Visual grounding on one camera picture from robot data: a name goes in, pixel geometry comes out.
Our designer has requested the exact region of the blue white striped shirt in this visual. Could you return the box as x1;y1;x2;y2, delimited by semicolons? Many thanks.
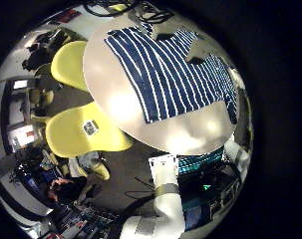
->
104;22;239;125

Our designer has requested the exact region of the black white chair sticker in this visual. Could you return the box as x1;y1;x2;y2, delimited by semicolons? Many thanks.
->
82;119;101;137

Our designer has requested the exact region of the teal lit striped panel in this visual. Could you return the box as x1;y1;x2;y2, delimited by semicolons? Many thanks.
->
177;148;224;175

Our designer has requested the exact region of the yellow chair with white cloth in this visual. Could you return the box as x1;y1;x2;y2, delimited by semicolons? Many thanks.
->
69;151;111;182

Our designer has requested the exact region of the yellow chair with sticker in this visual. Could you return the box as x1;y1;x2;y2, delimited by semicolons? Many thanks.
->
45;101;135;158

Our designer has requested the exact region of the plain yellow chair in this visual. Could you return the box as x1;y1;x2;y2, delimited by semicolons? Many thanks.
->
50;40;90;94

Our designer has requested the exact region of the seated dark-haired person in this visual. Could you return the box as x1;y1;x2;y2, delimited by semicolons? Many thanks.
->
40;175;92;207

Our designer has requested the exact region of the bright monitor screen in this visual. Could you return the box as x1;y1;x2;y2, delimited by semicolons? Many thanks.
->
12;79;29;91

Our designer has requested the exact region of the black cable bundle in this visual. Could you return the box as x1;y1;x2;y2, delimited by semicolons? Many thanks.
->
84;0;174;25

